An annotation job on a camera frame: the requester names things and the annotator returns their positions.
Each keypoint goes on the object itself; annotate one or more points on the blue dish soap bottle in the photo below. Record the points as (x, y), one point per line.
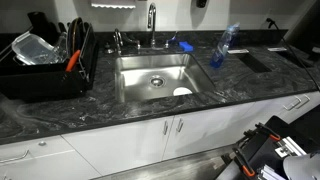
(218, 55)

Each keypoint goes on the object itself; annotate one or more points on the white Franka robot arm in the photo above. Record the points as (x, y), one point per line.
(300, 166)

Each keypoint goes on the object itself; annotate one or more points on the sink drain strainer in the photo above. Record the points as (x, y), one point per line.
(157, 81)

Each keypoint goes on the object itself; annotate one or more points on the stainless steel sink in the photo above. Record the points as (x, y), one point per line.
(140, 76)

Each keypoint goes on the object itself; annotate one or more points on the small chrome counter cap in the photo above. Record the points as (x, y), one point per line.
(109, 49)

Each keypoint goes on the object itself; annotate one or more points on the white round lid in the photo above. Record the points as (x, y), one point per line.
(182, 91)

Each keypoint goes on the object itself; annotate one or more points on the blue sponge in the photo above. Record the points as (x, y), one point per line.
(186, 46)

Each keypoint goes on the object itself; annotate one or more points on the blue dish brush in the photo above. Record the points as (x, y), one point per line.
(171, 40)

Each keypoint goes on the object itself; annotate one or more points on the dark metal side spout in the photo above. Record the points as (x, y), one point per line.
(131, 41)

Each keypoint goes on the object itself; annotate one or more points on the small chrome side tap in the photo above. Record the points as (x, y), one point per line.
(117, 38)

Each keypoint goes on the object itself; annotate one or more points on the tall chrome faucet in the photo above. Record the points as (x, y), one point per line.
(152, 20)

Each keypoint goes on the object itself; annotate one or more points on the white label strip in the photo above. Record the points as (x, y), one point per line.
(276, 49)
(238, 51)

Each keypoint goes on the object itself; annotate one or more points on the dark plates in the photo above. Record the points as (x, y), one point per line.
(76, 35)

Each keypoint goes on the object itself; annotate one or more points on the black orange clamp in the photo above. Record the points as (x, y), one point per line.
(245, 163)
(268, 131)

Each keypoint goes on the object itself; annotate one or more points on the black dish rack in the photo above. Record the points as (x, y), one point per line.
(40, 80)

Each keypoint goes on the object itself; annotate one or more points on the black robot cart top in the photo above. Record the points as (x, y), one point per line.
(266, 153)

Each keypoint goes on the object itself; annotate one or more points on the round silver lock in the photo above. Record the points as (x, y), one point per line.
(42, 143)

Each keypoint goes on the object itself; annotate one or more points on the white drawer front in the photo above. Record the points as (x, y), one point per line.
(290, 115)
(33, 148)

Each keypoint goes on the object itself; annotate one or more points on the clear plastic container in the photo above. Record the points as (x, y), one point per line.
(33, 50)

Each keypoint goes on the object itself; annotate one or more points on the black coffee machine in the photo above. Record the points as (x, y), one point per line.
(40, 25)

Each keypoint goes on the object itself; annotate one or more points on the aluminium extrusion bar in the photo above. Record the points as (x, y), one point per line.
(290, 146)
(270, 173)

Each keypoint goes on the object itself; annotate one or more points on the black wall soap dispenser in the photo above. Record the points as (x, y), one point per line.
(201, 2)

